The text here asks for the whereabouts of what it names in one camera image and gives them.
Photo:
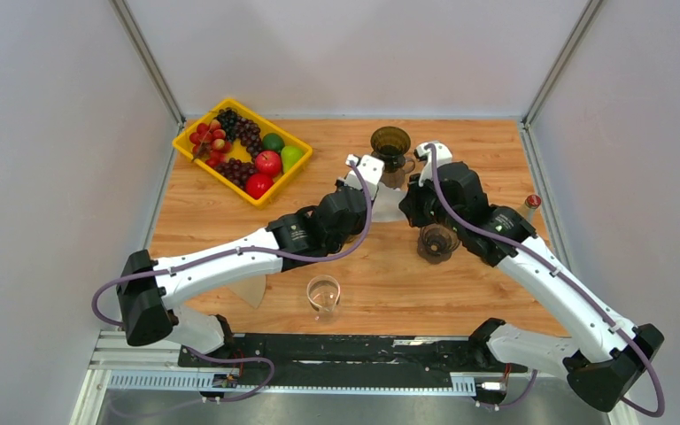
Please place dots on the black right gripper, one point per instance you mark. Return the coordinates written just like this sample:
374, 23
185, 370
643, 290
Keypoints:
410, 204

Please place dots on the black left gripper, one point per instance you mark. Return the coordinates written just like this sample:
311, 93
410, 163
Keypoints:
362, 222

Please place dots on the grey clear plastic dripper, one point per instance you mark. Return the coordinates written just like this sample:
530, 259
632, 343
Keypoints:
436, 243

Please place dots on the dark olive coffee dripper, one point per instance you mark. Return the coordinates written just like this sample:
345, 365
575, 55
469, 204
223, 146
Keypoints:
390, 145

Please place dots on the white paper coffee filter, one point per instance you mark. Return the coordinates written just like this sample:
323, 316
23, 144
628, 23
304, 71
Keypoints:
386, 204

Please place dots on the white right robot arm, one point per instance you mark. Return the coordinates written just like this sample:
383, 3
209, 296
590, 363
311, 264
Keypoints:
604, 353

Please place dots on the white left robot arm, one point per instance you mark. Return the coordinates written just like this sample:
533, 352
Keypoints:
152, 293

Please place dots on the ribbed glass coffee server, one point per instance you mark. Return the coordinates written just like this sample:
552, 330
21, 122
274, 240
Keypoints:
394, 180

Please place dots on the brown paper coffee filter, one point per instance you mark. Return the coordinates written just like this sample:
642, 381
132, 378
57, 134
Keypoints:
251, 290

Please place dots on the clear glass beaker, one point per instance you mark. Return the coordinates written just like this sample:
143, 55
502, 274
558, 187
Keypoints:
323, 293

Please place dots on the green pear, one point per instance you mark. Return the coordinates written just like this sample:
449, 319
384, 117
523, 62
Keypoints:
290, 155

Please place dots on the red apple near corner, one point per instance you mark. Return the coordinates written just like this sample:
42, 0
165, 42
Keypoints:
258, 185

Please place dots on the red apple with stem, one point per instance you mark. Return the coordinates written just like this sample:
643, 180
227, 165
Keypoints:
269, 163

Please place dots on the green lime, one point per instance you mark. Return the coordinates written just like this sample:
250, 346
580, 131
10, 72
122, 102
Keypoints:
273, 142

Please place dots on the cola glass bottle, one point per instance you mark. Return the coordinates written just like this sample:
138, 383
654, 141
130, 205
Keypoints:
530, 206

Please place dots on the dark purple grape bunch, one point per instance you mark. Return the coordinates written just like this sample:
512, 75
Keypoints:
236, 171

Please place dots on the red lychee fruit cluster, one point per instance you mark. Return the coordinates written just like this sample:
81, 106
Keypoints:
210, 143

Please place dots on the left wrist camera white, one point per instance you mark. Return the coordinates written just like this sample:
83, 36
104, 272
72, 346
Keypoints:
366, 170

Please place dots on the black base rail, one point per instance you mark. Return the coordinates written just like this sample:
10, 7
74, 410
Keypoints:
395, 362

